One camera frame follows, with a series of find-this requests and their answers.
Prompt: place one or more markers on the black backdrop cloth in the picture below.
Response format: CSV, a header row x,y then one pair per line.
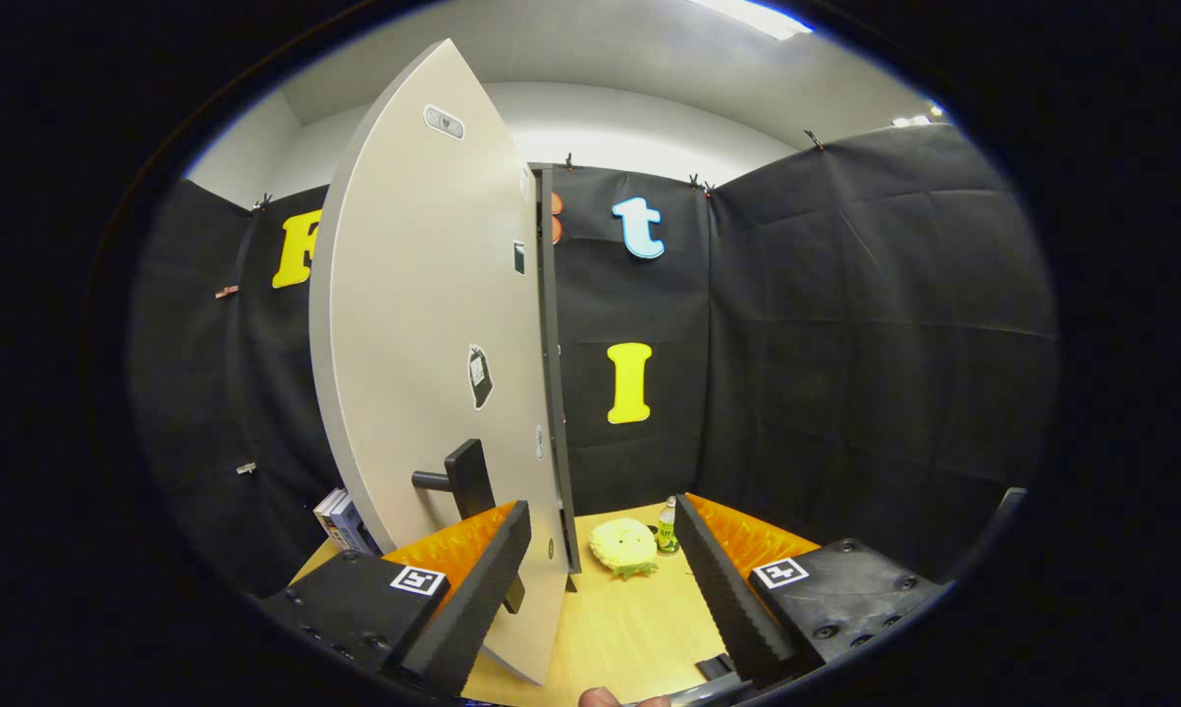
x,y
894,344

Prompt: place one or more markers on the yellow plush toy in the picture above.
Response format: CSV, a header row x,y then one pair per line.
x,y
622,545

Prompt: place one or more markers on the black clip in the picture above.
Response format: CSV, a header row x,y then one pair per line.
x,y
698,184
813,139
261,201

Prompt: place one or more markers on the blue book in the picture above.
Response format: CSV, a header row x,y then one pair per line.
x,y
354,530

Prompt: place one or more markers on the white book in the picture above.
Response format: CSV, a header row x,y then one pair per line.
x,y
327,513

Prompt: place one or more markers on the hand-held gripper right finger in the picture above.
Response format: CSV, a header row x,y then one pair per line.
x,y
727,599

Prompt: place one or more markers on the long ceiling light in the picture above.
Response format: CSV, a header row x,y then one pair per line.
x,y
752,18

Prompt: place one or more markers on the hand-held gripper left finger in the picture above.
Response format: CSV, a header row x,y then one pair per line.
x,y
472,599

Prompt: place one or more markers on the small ceiling light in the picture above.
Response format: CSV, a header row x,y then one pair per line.
x,y
916,116

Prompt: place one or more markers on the green drink bottle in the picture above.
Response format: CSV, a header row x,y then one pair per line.
x,y
667,530

